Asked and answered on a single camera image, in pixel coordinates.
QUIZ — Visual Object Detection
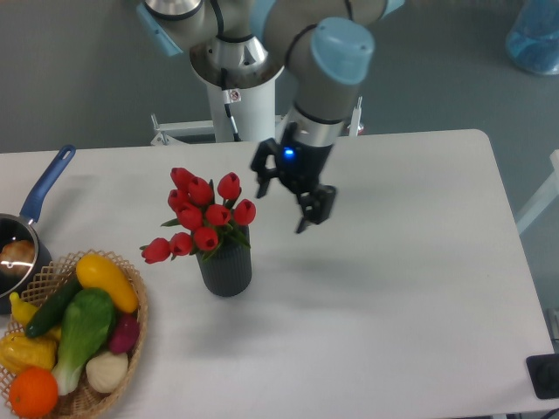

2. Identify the blue plastic bag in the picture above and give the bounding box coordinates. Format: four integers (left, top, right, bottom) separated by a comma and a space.
505, 0, 558, 76

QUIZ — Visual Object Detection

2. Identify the white frame bar right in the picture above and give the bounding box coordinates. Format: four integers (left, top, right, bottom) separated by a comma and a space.
515, 149, 558, 235

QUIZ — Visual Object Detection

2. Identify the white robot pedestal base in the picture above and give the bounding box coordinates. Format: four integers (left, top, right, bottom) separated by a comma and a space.
149, 34, 366, 148

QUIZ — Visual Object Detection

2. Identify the small yellow banana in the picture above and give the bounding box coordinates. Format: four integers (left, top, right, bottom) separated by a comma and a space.
9, 292, 38, 326

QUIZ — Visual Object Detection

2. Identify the woven wicker basket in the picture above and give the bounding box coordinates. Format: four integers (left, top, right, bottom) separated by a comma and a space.
20, 250, 148, 418

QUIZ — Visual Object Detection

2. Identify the yellow squash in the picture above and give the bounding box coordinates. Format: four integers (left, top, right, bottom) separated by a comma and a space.
75, 253, 139, 313

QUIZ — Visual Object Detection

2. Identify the blue handled saucepan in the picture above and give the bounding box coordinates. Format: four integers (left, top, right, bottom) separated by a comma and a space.
1, 145, 76, 315

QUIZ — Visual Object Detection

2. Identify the dark grey ribbed vase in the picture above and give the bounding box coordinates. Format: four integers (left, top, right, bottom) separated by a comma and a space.
196, 226, 252, 297

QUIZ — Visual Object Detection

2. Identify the dark green cucumber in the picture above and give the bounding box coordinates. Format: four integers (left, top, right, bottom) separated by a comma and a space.
24, 276, 82, 338

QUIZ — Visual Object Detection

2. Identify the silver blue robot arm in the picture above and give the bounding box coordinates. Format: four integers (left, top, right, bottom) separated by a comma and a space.
136, 1, 400, 231

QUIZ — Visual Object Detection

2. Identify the orange fruit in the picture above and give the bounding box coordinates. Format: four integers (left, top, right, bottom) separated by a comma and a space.
8, 367, 59, 418

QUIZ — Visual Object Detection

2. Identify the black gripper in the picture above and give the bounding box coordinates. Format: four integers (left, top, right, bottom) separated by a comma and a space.
250, 122, 337, 234

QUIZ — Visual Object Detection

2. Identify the bread roll in pan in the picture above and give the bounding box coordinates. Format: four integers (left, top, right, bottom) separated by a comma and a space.
1, 240, 35, 278

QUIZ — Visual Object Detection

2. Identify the black device at table edge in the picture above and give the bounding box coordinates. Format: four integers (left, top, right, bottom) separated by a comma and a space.
526, 354, 558, 400

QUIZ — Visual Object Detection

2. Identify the red tulip bouquet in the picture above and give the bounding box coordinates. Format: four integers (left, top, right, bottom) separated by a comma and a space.
141, 168, 257, 264

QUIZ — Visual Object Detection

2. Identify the yellow bell pepper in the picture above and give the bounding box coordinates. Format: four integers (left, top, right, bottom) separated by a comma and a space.
1, 332, 58, 375

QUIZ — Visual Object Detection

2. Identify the green bok choy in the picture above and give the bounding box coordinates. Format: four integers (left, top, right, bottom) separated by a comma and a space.
52, 288, 115, 396

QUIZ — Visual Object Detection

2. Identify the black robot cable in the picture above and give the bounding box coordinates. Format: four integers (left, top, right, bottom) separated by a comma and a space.
220, 68, 242, 142

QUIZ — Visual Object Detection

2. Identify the white garlic bulb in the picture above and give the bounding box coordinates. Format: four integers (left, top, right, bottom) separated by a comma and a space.
86, 351, 128, 394

